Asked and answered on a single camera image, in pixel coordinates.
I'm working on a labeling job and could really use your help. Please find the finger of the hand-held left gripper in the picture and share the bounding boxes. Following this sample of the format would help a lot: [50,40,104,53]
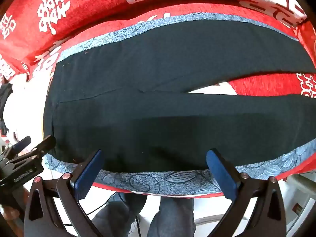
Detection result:
[25,135,57,157]
[10,136,32,154]

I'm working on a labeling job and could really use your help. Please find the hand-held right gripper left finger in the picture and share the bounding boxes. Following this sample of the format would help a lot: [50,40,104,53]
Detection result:
[23,149,105,237]

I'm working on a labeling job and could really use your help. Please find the white furniture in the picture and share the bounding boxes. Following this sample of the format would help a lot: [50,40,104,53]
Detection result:
[284,171,316,230]

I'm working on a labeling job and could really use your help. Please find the black cable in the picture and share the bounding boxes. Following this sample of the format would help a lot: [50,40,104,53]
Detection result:
[63,192,125,228]

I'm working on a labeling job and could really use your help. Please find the black pants with blue trim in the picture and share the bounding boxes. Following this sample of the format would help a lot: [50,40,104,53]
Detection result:
[43,12,316,200]

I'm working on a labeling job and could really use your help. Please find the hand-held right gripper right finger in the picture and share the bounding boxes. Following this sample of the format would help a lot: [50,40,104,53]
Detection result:
[206,149,288,237]

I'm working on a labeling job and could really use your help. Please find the white cloth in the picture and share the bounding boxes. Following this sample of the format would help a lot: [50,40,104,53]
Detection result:
[4,73,51,141]

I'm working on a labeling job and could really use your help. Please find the red printed blanket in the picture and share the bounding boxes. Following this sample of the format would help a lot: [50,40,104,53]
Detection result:
[0,0,316,199]

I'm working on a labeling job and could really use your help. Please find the person's right leg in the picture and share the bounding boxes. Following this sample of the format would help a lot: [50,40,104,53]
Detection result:
[147,195,195,237]

